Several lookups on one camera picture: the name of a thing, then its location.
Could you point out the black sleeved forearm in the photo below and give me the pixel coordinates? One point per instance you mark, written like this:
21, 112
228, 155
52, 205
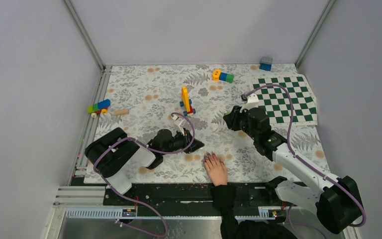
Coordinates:
230, 228

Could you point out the orange blue green block row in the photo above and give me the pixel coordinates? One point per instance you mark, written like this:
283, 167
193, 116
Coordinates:
218, 75

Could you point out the small beige wooden block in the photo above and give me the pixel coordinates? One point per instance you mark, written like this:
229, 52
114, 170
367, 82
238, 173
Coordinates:
121, 112

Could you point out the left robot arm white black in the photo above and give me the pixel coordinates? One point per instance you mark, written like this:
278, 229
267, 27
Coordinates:
109, 154

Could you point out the person's hand dark nails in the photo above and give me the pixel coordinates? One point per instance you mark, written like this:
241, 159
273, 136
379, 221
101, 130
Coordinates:
215, 169

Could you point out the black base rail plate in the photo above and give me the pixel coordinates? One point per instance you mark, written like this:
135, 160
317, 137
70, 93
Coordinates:
252, 200

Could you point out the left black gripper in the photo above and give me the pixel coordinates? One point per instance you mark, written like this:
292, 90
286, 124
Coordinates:
187, 138

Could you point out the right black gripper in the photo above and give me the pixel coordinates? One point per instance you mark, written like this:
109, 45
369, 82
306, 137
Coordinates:
233, 117

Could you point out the yellow red toy block car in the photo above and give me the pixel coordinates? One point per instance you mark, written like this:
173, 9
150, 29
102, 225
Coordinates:
186, 103

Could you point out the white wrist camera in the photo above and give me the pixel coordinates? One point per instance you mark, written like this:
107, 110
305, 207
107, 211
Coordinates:
178, 122
251, 101

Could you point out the green blue block stack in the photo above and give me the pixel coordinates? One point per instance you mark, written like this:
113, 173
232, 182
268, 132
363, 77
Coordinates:
99, 108

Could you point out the grey blue lego bricks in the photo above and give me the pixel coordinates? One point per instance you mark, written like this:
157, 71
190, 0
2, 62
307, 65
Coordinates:
266, 63

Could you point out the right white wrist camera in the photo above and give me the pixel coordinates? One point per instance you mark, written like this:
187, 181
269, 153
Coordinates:
251, 101

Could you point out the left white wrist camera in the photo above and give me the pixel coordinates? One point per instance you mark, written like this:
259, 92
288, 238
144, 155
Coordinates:
178, 122

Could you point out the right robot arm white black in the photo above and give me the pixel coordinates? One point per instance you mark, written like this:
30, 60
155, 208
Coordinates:
334, 200

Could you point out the green white checkerboard mat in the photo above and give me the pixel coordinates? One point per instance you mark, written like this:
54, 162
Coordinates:
290, 96

